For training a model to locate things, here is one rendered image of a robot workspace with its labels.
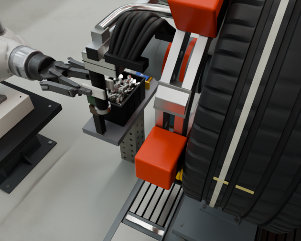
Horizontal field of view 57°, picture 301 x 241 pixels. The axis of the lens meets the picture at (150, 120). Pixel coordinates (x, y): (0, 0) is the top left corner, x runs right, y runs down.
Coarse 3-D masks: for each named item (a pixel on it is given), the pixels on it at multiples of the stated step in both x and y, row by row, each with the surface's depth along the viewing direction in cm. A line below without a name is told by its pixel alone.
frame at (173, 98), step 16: (176, 32) 50; (176, 48) 50; (208, 48) 51; (176, 64) 51; (192, 64) 49; (160, 80) 51; (176, 80) 52; (192, 80) 49; (160, 96) 51; (176, 96) 50; (192, 96) 50; (160, 112) 53; (176, 112) 51; (176, 128) 54
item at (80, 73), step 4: (56, 64) 76; (60, 64) 76; (64, 68) 76; (68, 68) 76; (72, 68) 76; (76, 68) 76; (68, 72) 76; (72, 72) 76; (76, 72) 75; (80, 72) 75; (84, 72) 75; (88, 72) 75; (68, 76) 77; (72, 76) 77; (76, 76) 76; (80, 76) 76; (84, 76) 76; (88, 76) 77
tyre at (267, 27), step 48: (240, 0) 42; (240, 48) 41; (288, 48) 39; (240, 96) 41; (288, 96) 39; (192, 144) 48; (240, 144) 44; (288, 144) 41; (192, 192) 58; (240, 192) 49; (288, 192) 45
